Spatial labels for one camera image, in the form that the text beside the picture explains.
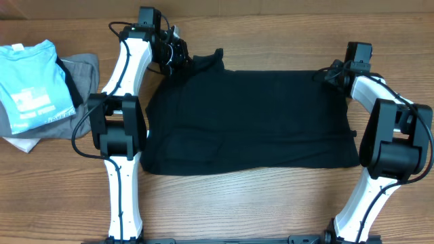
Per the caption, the black folded garment in stack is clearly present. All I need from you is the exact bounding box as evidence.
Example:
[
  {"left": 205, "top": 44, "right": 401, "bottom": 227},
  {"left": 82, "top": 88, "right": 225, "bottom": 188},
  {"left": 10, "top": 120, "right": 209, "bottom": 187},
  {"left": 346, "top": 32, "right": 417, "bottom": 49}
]
[{"left": 56, "top": 57, "right": 83, "bottom": 108}]

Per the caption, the white folded garment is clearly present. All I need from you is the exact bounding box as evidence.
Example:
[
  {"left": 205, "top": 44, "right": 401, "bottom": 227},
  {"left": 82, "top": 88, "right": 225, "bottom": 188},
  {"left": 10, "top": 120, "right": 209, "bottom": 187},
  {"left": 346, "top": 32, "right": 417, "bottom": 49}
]
[{"left": 3, "top": 137, "right": 40, "bottom": 153}]

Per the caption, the grey folded t-shirt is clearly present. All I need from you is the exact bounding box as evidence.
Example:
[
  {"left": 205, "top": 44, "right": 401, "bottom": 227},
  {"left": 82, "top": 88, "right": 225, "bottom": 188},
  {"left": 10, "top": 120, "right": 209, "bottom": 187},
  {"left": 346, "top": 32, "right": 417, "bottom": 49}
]
[{"left": 1, "top": 54, "right": 100, "bottom": 140}]

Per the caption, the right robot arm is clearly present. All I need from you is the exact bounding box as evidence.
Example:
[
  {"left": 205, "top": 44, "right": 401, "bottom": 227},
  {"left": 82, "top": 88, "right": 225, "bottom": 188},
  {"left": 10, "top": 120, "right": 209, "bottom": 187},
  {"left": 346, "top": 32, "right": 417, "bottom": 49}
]
[{"left": 316, "top": 60, "right": 433, "bottom": 243}]

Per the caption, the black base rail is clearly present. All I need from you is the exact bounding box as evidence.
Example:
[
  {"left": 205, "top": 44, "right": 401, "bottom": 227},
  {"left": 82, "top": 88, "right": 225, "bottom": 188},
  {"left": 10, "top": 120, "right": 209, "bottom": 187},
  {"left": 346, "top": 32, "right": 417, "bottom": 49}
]
[{"left": 81, "top": 234, "right": 383, "bottom": 244}]

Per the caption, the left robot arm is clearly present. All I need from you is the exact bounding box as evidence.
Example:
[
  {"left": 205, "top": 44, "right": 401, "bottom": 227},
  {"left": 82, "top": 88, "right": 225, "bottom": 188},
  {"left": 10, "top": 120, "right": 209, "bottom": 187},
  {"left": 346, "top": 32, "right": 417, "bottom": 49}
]
[{"left": 88, "top": 26, "right": 189, "bottom": 243}]

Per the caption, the black t-shirt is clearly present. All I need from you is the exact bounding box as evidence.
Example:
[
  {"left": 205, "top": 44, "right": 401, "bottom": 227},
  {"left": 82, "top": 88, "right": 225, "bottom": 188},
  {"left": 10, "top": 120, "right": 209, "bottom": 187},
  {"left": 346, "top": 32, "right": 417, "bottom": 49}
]
[{"left": 140, "top": 49, "right": 359, "bottom": 176}]

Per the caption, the light blue folded t-shirt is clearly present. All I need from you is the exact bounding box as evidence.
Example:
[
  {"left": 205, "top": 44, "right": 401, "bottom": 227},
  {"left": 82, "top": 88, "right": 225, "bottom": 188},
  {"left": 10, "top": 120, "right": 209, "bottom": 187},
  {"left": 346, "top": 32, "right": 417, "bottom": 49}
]
[{"left": 1, "top": 40, "right": 76, "bottom": 135}]

